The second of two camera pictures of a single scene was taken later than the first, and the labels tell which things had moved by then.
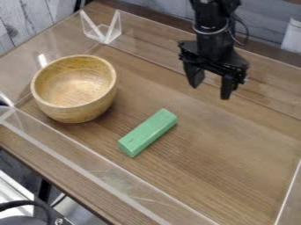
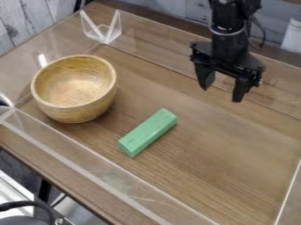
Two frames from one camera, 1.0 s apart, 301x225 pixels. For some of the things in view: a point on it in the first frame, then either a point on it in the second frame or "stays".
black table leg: [43, 192] stays
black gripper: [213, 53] to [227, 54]
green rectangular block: [145, 134] stays
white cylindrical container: [292, 39] stays
